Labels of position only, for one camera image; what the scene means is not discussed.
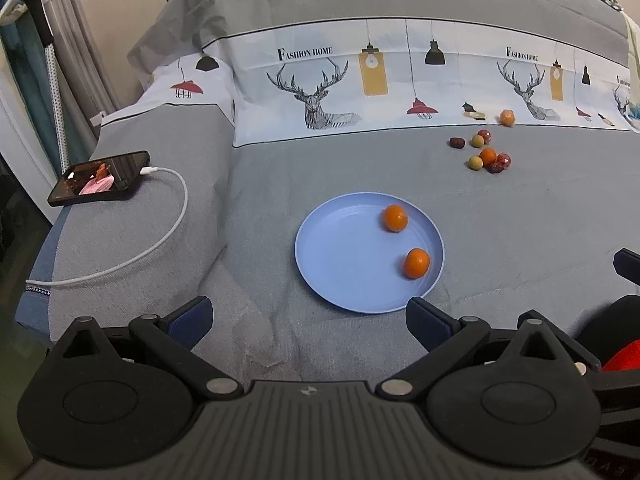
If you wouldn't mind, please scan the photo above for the teal curtain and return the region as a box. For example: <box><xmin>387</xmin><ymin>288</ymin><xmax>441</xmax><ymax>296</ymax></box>
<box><xmin>0</xmin><ymin>20</ymin><xmax>63</xmax><ymax>181</ymax></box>

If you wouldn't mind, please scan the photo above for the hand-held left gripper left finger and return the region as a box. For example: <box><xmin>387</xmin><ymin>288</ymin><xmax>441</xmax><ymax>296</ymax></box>
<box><xmin>47</xmin><ymin>296</ymin><xmax>246</xmax><ymax>402</ymax></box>

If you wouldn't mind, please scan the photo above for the black smartphone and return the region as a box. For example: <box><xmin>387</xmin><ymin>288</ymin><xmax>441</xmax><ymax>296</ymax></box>
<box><xmin>47</xmin><ymin>150</ymin><xmax>151</xmax><ymax>207</ymax></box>

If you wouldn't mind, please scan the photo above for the white clothes rack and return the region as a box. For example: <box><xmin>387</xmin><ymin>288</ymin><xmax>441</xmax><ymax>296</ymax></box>
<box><xmin>0</xmin><ymin>0</ymin><xmax>118</xmax><ymax>176</ymax></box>

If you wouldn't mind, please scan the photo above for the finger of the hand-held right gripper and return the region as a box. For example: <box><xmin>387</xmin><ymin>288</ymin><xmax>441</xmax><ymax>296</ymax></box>
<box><xmin>613</xmin><ymin>248</ymin><xmax>640</xmax><ymax>287</ymax></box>

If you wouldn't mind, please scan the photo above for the white charging cable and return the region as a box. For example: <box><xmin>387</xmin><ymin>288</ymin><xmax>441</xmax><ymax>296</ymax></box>
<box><xmin>26</xmin><ymin>165</ymin><xmax>189</xmax><ymax>288</ymax></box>

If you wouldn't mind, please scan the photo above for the blue plastic plate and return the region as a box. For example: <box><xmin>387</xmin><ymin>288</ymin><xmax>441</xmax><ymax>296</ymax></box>
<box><xmin>294</xmin><ymin>191</ymin><xmax>446</xmax><ymax>315</ymax></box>

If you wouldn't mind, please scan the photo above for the grey printed bed sheet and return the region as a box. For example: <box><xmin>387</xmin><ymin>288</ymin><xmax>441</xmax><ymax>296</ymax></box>
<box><xmin>127</xmin><ymin>0</ymin><xmax>640</xmax><ymax>391</ymax></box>

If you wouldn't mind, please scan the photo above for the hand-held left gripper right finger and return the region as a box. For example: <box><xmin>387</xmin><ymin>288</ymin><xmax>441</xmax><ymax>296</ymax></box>
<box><xmin>374</xmin><ymin>297</ymin><xmax>602</xmax><ymax>402</ymax></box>

